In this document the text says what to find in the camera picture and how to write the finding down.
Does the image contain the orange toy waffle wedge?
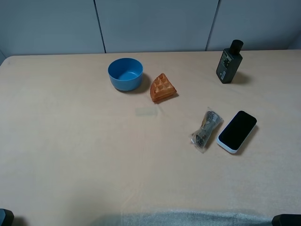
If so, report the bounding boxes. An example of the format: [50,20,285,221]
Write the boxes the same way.
[150,73,177,103]

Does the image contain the blue plastic bowl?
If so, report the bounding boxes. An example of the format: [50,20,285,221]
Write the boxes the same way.
[108,58,143,91]

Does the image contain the grey foam pad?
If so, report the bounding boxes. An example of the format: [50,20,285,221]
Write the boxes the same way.
[90,211,272,226]

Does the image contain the black and white phone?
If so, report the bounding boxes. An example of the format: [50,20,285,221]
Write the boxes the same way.
[216,111,257,154]

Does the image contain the black flat bottle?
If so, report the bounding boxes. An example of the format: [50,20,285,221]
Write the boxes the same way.
[216,40,244,84]

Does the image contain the cable in clear plastic bag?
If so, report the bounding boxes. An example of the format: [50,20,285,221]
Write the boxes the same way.
[190,108,224,153]

